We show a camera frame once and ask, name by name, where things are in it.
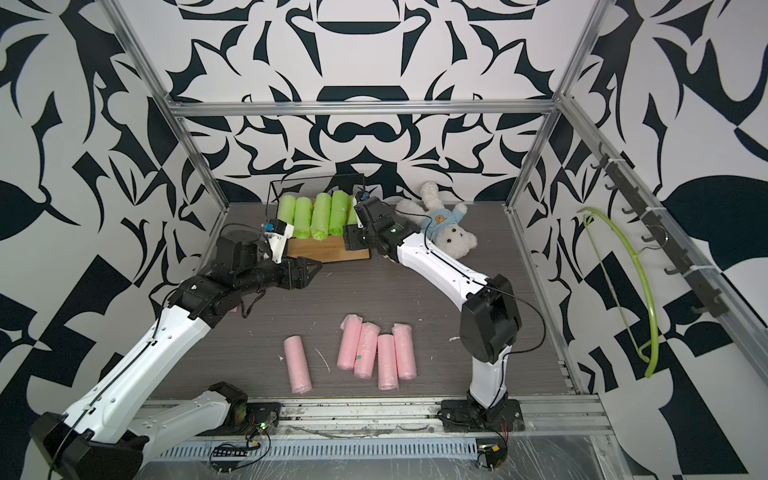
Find green trash bag roll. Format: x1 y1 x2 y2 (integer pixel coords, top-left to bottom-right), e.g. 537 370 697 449
329 190 350 236
293 197 313 239
310 193 332 241
346 195 358 225
277 194 297 225

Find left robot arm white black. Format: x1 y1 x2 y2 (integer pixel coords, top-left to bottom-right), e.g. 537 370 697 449
30 225 322 479

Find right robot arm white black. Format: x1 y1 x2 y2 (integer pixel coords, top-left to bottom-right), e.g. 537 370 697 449
343 194 548 414

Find pink trash bag roll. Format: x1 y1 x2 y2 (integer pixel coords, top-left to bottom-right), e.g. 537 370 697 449
284 335 312 394
377 334 399 391
353 322 381 379
392 323 417 380
336 314 363 371

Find white teddy bear blue shirt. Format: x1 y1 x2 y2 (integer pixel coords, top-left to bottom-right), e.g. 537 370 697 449
395 181 478 260

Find green plastic hanger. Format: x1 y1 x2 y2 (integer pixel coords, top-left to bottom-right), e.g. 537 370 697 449
578 206 660 379

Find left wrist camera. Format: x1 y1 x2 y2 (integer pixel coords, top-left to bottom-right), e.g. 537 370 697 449
264 219 294 264

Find wooden wire shelf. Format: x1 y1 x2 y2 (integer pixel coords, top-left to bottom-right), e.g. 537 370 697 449
265 173 369 263

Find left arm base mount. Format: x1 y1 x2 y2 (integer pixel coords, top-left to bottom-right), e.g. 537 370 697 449
201 399 282 437

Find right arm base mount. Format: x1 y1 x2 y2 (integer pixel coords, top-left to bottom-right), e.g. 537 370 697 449
436 393 526 434

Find black connector box cables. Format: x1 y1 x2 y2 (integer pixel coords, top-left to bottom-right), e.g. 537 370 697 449
208 442 265 475

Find black wall hook rack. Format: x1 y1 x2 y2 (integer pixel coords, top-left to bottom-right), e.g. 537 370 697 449
597 152 731 318

